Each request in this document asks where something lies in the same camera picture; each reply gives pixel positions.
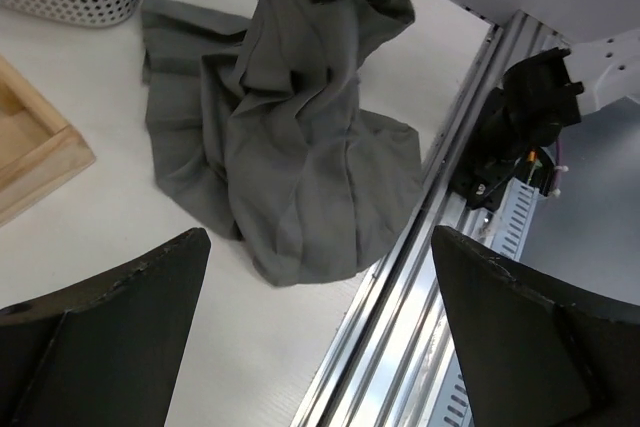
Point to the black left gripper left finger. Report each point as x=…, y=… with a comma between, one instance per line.
x=105, y=351

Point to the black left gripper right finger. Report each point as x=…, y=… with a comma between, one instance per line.
x=538, y=351

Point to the grey pleated skirt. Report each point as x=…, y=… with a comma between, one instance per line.
x=257, y=131

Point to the wooden clothes rack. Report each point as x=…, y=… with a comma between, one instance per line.
x=40, y=149

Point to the white slotted cable duct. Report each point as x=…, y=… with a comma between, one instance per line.
x=505, y=257

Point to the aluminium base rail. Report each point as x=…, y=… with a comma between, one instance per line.
x=392, y=361

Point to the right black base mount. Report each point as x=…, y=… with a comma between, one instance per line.
x=481, y=177

